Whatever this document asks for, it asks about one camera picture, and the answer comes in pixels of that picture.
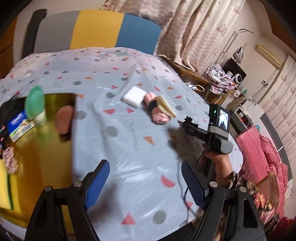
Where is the pink towel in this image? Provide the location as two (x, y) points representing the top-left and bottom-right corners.
(144, 92), (171, 125)

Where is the cream cloth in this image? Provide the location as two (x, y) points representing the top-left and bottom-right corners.
(156, 95), (177, 118)

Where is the brown oval sponge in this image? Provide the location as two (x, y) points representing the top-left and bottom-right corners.
(55, 105), (74, 135)

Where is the yellow sponge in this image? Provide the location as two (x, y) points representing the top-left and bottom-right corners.
(0, 159), (21, 214)

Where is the white eraser sponge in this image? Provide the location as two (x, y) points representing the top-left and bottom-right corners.
(121, 86), (147, 108)

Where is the Tempo tissue pack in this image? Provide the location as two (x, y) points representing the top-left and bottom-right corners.
(7, 111), (35, 143)

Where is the green cap bottle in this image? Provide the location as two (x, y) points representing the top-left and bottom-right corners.
(25, 85), (47, 126)

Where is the black beaded hair braid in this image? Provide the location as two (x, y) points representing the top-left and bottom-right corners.
(1, 97), (25, 159)

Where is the person right hand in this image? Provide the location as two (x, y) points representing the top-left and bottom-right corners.
(204, 151), (233, 186)

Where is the pink blanket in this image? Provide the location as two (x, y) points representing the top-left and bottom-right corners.
(236, 126), (288, 215)

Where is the pile of patterned clothes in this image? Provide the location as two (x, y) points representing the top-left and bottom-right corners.
(204, 64), (235, 94)

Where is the gold tin box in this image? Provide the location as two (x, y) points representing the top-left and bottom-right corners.
(1, 93), (76, 227)

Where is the wooden side table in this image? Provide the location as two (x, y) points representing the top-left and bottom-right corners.
(160, 56), (210, 85)

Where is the white round fan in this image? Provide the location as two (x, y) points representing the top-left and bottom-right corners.
(232, 74), (242, 85)

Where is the black monitor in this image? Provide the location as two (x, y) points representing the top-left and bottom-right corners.
(222, 58), (246, 80)

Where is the garment steamer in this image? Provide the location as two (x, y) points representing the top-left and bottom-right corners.
(232, 43), (247, 64)

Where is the patterned plastic tablecloth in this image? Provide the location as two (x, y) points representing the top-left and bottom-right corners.
(0, 47), (243, 241)

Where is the air conditioner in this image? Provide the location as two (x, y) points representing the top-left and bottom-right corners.
(255, 45), (282, 70)

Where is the pink patterned curtain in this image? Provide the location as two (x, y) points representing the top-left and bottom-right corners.
(102, 0), (245, 73)

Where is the grey yellow blue chair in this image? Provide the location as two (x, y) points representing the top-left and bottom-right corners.
(22, 9), (161, 57)

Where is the wooden wardrobe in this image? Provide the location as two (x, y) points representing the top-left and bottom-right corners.
(0, 17), (18, 78)

